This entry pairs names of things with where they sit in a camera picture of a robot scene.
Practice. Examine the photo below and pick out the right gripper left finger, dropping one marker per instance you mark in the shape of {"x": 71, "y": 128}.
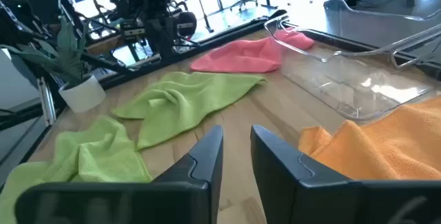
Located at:
{"x": 138, "y": 203}

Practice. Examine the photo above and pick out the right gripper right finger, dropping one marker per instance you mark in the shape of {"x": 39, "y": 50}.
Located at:
{"x": 310, "y": 200}

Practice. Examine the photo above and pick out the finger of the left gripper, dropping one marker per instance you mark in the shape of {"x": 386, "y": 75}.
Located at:
{"x": 156, "y": 38}
{"x": 169, "y": 39}

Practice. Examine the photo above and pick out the green microfiber towel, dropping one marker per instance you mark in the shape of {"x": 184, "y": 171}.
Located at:
{"x": 103, "y": 148}
{"x": 186, "y": 100}

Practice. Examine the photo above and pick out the pink microfiber towel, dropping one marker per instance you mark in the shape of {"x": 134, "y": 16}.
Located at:
{"x": 241, "y": 56}

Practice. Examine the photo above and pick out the orange microfiber towel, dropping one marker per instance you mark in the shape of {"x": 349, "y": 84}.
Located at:
{"x": 379, "y": 148}

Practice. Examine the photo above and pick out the artificial green plant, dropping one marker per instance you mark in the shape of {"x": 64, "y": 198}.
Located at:
{"x": 67, "y": 55}

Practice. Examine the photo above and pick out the white plant pot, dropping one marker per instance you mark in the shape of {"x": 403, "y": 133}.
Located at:
{"x": 84, "y": 94}

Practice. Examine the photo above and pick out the clear plastic bin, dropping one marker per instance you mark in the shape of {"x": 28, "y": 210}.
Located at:
{"x": 344, "y": 79}

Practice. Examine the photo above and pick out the silver metal leg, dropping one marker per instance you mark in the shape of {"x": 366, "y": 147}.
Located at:
{"x": 46, "y": 103}

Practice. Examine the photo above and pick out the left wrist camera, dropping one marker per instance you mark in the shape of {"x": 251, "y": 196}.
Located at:
{"x": 132, "y": 31}

